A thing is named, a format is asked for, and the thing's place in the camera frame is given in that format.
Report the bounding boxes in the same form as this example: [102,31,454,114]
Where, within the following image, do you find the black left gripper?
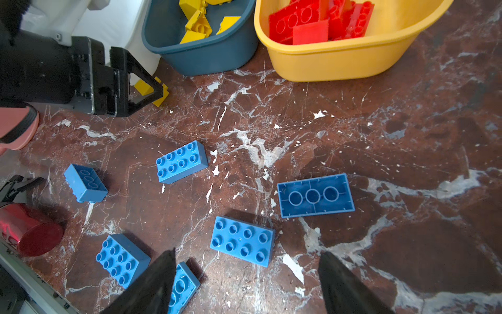
[0,29,165,118]

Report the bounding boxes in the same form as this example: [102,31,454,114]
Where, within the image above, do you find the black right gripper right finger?
[318,252,393,313]

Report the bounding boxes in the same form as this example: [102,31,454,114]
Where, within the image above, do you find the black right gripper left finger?
[102,248,176,313]

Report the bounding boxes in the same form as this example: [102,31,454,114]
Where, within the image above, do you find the blue lego brick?
[210,216,275,268]
[277,173,355,218]
[64,164,108,204]
[95,234,151,289]
[156,141,208,184]
[168,262,201,314]

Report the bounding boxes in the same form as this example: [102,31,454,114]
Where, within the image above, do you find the small yellow lego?
[134,77,169,107]
[180,30,206,44]

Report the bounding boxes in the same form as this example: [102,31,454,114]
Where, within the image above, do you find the red lego brick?
[269,0,329,44]
[328,0,353,41]
[341,1,375,39]
[293,20,329,45]

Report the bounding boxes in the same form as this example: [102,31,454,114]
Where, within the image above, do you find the yellow curved lego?
[179,0,208,20]

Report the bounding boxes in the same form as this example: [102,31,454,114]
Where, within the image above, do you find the yellow lego brick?
[217,16,241,35]
[185,10,213,38]
[206,0,233,5]

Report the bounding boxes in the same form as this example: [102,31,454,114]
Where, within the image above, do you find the white plastic bin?
[20,0,159,75]

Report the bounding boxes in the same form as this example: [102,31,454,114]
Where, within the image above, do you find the dark teal plastic bin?
[142,1,258,77]

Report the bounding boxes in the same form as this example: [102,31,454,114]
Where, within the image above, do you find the yellow plastic bin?
[254,0,452,82]

